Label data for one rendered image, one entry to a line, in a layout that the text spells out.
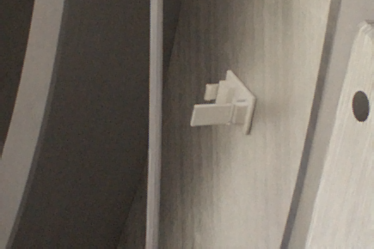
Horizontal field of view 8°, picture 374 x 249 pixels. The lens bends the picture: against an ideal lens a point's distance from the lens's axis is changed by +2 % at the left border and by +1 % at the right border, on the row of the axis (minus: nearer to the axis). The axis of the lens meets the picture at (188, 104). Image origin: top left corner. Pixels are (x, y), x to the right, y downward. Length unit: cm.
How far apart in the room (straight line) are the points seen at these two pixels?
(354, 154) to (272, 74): 8
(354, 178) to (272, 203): 8
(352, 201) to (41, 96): 17
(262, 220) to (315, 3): 9
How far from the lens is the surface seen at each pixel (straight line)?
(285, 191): 93
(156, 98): 95
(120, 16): 99
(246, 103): 95
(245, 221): 96
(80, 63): 99
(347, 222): 87
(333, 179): 88
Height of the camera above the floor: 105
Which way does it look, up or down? 5 degrees down
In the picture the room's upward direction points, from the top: 1 degrees counter-clockwise
